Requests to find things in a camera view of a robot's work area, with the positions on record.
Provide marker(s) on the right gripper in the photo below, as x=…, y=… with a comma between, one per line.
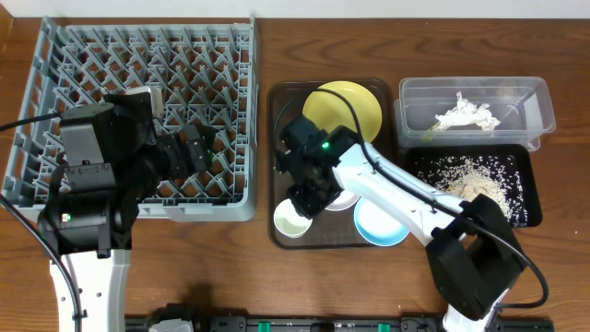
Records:
x=305, y=207

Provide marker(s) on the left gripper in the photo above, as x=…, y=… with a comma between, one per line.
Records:
x=185, y=150

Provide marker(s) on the white pink bowl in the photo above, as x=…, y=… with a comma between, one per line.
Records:
x=344, y=201

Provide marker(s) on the small white cup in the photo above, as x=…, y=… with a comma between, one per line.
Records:
x=288, y=222

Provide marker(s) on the light blue bowl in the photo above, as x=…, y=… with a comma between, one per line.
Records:
x=377, y=227

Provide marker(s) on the yellow green snack wrapper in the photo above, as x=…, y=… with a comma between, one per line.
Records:
x=430, y=134

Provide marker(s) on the rice food scraps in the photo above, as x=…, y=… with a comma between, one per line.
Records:
x=496, y=177

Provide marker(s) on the white paper napkin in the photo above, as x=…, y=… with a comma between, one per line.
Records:
x=467, y=113

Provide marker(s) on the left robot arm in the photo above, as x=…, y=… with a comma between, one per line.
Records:
x=114, y=159

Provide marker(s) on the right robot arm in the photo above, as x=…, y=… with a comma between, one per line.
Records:
x=471, y=248

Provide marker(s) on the grey plastic dishwasher rack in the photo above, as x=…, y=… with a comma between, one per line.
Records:
x=208, y=76

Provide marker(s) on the black waste tray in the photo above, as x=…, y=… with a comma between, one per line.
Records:
x=523, y=164

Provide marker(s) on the clear plastic waste bin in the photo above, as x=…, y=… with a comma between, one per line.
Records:
x=522, y=104

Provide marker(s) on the yellow round plate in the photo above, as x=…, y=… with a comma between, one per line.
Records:
x=328, y=112

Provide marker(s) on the dark brown serving tray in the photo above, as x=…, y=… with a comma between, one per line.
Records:
x=330, y=229

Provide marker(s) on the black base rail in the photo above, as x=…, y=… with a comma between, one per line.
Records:
x=183, y=317

